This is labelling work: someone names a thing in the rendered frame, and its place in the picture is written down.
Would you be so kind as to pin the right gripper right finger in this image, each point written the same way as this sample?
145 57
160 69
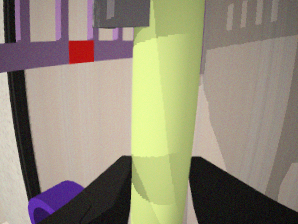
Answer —
220 198

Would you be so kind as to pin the purple short tube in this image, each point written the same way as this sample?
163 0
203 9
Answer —
47 202

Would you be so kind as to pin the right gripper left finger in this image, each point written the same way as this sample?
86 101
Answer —
106 200

